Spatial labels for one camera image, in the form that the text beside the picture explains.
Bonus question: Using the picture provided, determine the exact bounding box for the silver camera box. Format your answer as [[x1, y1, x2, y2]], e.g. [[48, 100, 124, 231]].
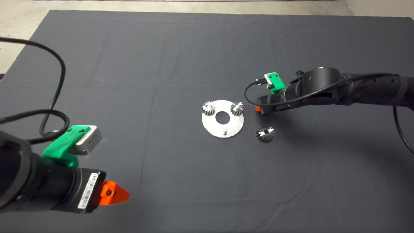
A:
[[264, 72, 278, 86], [76, 126, 103, 156]]

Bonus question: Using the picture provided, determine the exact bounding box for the green right camera mount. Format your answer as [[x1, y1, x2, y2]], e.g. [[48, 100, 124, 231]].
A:
[[266, 72, 286, 95]]

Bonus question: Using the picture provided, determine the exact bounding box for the round metal plate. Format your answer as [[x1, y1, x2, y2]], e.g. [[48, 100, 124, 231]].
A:
[[202, 100, 245, 138]]

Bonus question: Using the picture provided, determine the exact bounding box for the dark grey table cloth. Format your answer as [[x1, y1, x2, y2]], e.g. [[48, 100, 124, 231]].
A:
[[0, 10, 414, 233]]

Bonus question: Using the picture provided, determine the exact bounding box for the larger steel gear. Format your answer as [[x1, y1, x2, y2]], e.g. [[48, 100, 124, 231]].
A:
[[256, 125, 275, 143]]

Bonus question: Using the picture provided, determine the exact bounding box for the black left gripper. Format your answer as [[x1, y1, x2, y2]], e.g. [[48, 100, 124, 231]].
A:
[[32, 155, 130, 214]]

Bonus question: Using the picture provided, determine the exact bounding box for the green left camera mount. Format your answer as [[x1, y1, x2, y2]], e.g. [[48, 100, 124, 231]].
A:
[[42, 125, 91, 168]]

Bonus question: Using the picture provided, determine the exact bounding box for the black corrugated conduit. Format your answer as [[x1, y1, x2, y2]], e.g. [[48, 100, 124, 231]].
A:
[[0, 109, 70, 145]]

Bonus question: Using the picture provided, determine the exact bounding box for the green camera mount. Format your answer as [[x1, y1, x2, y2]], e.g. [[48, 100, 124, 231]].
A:
[[42, 125, 91, 168], [266, 72, 286, 95]]

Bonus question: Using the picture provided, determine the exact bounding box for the small steel gear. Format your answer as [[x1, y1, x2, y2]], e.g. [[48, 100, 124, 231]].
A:
[[230, 101, 244, 116], [202, 101, 216, 116]]

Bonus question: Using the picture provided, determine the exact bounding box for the silver right camera box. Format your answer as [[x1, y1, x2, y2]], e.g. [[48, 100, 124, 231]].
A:
[[264, 72, 278, 86]]

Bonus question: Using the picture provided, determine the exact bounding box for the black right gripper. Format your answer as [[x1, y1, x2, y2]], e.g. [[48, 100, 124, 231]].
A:
[[255, 85, 292, 115]]

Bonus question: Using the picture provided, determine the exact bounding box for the silver left camera box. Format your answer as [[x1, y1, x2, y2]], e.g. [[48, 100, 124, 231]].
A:
[[76, 126, 103, 156]]

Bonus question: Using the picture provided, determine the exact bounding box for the black left camera cable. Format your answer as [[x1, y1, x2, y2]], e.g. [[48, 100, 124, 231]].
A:
[[0, 37, 66, 136]]

